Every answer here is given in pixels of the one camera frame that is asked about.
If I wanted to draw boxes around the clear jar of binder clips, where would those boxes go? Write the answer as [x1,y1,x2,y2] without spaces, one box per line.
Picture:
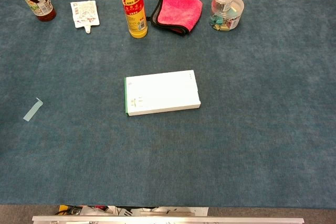
[209,0,245,31]

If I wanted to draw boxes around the white box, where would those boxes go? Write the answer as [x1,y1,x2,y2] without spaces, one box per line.
[123,70,202,117]

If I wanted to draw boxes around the pale green tape strip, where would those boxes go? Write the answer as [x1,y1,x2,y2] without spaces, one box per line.
[23,97,44,122]

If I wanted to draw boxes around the white spouted refill pouch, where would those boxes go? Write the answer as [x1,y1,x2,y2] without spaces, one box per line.
[70,0,100,34]

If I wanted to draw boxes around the white base plate with clutter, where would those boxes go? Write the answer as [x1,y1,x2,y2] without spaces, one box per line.
[54,205,209,217]

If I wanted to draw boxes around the aluminium profile rail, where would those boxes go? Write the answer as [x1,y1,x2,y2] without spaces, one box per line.
[31,215,305,224]

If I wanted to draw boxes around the yellow bottle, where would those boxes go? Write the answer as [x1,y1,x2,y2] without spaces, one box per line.
[116,0,149,39]

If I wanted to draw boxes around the pink microfiber cloth black trim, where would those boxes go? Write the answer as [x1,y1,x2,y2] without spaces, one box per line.
[146,0,203,37]

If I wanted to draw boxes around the teal felt table mat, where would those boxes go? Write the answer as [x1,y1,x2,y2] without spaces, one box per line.
[0,0,336,208]

